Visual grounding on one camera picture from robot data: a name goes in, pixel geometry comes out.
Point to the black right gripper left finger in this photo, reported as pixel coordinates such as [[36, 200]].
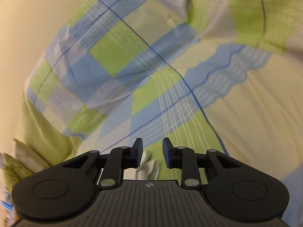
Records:
[[107, 170]]

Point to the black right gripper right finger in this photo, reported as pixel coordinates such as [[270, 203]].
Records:
[[189, 162]]

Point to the white garment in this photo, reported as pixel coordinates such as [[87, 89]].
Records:
[[148, 170]]

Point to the plaid green blue bedsheet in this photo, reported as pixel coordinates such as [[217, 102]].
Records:
[[208, 74]]

